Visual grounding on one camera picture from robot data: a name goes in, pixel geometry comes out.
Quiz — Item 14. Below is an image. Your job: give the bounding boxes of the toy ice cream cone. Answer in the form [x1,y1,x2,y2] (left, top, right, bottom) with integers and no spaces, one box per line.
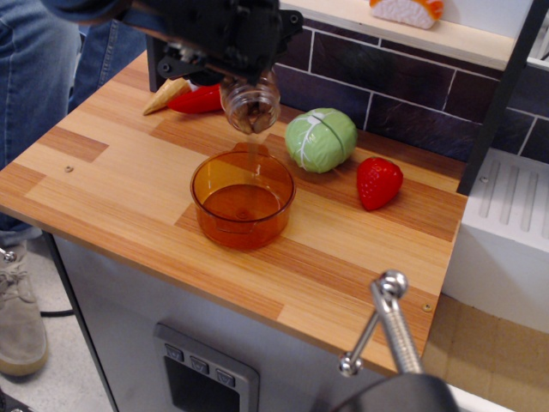
[142,78,192,116]

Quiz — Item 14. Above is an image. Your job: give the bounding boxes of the white ribbed sink block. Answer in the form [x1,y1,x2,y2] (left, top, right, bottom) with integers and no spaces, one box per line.
[443,149,548,332]

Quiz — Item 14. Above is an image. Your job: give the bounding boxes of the red toy chili pepper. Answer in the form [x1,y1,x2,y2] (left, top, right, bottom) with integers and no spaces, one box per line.
[167,84,222,114]

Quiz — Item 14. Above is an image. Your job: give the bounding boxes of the light wooden shelf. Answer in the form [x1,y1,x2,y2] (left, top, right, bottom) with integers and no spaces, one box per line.
[281,0,516,70]

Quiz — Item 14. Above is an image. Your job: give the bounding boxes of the green toy cabbage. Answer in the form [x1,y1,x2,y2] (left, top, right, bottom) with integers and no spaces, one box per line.
[285,108,358,173]

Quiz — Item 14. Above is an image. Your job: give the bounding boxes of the orange transparent plastic pot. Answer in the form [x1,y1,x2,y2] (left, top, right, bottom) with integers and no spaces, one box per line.
[190,142,297,250]

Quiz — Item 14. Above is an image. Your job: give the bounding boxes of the red toy strawberry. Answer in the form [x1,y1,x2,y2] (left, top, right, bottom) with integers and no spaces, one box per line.
[357,157,403,211]

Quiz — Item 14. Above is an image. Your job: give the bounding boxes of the metal clamp screw handle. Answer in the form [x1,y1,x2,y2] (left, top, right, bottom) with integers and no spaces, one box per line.
[338,269,462,412]

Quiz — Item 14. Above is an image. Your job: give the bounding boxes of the grey oven control panel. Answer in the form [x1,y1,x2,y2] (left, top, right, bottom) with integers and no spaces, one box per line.
[154,324,260,412]

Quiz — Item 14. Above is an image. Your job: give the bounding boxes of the beige suede shoe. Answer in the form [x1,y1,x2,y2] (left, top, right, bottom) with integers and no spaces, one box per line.
[1,244,48,377]

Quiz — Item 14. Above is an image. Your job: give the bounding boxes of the toy salmon sushi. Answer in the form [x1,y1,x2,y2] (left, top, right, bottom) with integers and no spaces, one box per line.
[369,0,444,29]

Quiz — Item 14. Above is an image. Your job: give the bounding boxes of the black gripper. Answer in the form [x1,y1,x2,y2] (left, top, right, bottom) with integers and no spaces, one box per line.
[128,1,304,86]

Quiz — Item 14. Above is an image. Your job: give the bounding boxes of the clear almond jar red label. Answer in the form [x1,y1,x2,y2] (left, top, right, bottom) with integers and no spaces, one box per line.
[220,70,281,135]

